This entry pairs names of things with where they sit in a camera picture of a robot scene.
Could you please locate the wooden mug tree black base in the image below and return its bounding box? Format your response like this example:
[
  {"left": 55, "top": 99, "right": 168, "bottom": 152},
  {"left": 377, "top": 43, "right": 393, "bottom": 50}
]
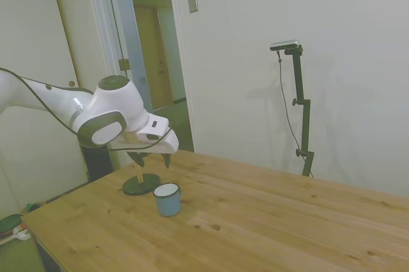
[{"left": 122, "top": 163, "right": 162, "bottom": 197}]

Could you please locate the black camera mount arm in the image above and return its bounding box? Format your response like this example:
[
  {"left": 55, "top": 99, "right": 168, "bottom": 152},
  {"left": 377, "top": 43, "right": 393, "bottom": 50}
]
[{"left": 277, "top": 50, "right": 316, "bottom": 179}]

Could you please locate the black camera stand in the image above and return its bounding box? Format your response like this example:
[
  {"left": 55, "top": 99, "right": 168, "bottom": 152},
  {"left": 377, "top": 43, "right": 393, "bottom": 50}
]
[{"left": 282, "top": 45, "right": 316, "bottom": 178}]

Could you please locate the grey stereo camera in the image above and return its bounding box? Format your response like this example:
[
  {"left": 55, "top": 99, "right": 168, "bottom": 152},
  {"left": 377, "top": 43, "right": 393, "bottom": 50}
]
[{"left": 270, "top": 39, "right": 301, "bottom": 52}]

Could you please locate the green round object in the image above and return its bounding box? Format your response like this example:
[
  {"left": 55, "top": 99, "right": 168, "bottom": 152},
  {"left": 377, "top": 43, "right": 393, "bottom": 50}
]
[{"left": 0, "top": 214, "right": 23, "bottom": 238}]

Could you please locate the blue enamel mug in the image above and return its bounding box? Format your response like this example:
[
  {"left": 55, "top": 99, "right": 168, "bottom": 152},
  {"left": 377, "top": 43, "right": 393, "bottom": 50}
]
[{"left": 153, "top": 182, "right": 182, "bottom": 218}]

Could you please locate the white open door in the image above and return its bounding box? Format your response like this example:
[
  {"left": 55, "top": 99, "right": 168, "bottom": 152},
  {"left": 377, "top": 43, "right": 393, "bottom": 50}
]
[{"left": 104, "top": 0, "right": 154, "bottom": 116}]

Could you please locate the white plastic object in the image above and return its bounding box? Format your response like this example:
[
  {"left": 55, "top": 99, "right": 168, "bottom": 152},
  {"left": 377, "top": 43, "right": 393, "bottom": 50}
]
[{"left": 12, "top": 225, "right": 32, "bottom": 241}]

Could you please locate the black case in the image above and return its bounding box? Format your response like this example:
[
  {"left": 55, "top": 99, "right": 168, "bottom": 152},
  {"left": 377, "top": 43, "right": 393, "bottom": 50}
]
[{"left": 81, "top": 146, "right": 114, "bottom": 183}]

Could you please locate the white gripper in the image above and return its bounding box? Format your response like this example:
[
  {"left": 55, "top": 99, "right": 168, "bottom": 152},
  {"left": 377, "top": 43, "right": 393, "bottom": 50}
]
[{"left": 108, "top": 114, "right": 180, "bottom": 170}]

